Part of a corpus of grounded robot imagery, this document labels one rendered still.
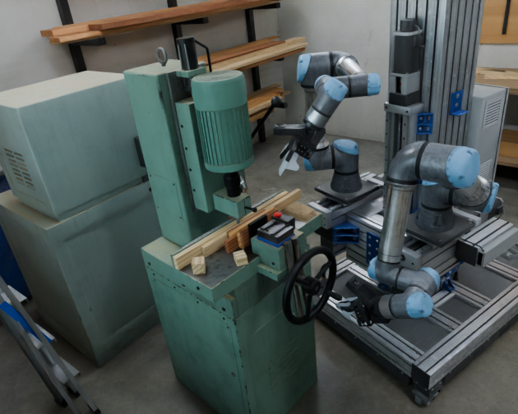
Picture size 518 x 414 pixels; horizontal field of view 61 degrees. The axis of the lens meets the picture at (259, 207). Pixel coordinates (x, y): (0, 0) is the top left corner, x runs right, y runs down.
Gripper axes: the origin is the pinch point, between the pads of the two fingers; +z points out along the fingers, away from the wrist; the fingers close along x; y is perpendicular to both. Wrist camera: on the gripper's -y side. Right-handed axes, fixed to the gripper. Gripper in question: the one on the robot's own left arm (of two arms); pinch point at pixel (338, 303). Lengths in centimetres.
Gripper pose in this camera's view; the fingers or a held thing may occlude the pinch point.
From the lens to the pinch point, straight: 163.6
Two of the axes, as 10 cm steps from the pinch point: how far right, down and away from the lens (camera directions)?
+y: 4.5, 8.9, 0.8
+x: 6.8, -4.1, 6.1
